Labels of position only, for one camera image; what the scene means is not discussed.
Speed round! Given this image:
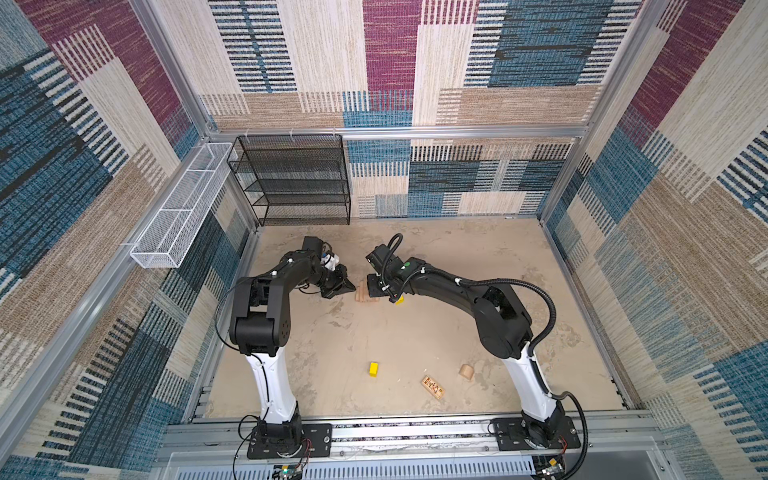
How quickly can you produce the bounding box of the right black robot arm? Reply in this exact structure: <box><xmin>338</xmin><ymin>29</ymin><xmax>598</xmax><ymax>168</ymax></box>
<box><xmin>366</xmin><ymin>244</ymin><xmax>566</xmax><ymax>448</ymax></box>

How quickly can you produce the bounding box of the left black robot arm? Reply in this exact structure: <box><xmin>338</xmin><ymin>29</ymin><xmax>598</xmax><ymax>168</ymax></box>
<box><xmin>229</xmin><ymin>236</ymin><xmax>356</xmax><ymax>459</ymax></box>

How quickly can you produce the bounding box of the small wood cylinder block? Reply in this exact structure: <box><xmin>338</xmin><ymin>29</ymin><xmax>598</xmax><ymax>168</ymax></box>
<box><xmin>459</xmin><ymin>364</ymin><xmax>475</xmax><ymax>382</ymax></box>

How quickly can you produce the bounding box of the patterned wood block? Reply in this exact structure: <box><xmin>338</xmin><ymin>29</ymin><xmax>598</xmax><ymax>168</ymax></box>
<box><xmin>421</xmin><ymin>375</ymin><xmax>445</xmax><ymax>400</ymax></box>

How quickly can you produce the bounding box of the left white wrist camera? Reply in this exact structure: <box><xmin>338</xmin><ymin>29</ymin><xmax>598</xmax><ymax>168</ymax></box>
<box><xmin>320</xmin><ymin>252</ymin><xmax>340</xmax><ymax>272</ymax></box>

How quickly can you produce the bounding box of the black wire shelf rack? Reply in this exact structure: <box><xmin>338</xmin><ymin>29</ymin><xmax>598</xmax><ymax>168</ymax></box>
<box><xmin>228</xmin><ymin>134</ymin><xmax>351</xmax><ymax>227</ymax></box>

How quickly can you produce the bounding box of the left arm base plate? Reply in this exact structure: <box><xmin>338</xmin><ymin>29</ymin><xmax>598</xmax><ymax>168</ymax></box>
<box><xmin>246</xmin><ymin>422</ymin><xmax>333</xmax><ymax>460</ymax></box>

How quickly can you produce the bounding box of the white wire mesh basket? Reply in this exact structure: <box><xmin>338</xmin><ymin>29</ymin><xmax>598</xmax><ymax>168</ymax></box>
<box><xmin>130</xmin><ymin>143</ymin><xmax>233</xmax><ymax>269</ymax></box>

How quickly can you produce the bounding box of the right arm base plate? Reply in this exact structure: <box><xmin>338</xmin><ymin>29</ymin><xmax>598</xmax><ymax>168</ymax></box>
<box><xmin>489</xmin><ymin>416</ymin><xmax>582</xmax><ymax>451</ymax></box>

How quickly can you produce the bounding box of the aluminium front rail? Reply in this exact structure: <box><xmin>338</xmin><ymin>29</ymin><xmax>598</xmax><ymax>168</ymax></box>
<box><xmin>150</xmin><ymin>410</ymin><xmax>684</xmax><ymax>479</ymax></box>

